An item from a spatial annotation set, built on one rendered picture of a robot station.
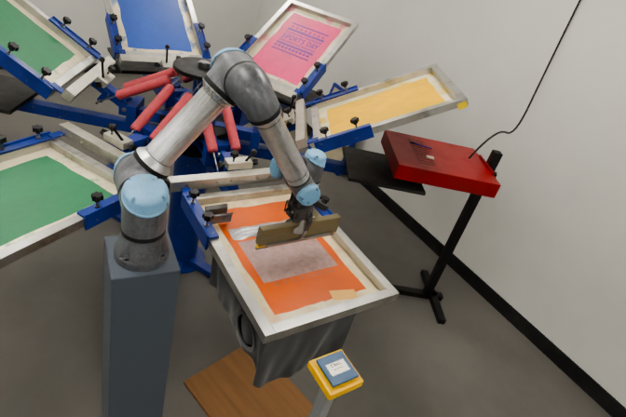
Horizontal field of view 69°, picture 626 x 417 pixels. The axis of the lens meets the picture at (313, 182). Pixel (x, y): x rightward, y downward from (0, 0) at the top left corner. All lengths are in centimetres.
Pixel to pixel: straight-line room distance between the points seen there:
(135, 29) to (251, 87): 215
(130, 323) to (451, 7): 317
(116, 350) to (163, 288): 26
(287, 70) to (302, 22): 48
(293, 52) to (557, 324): 254
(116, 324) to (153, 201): 40
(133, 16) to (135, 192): 222
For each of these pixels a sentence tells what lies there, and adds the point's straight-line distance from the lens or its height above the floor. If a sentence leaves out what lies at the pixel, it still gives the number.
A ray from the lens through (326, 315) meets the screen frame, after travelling 162.
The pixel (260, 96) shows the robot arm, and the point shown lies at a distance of 119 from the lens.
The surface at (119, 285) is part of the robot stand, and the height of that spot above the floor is 118.
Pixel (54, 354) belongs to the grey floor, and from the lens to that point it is 272.
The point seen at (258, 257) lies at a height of 95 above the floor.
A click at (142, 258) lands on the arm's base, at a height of 124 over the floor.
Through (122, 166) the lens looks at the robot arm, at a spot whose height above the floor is 141.
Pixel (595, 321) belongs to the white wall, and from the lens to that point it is 340.
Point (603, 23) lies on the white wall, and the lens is 322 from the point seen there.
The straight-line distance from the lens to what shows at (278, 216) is 205.
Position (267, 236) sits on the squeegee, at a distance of 166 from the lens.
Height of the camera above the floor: 213
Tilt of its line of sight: 30 degrees down
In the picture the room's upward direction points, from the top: 16 degrees clockwise
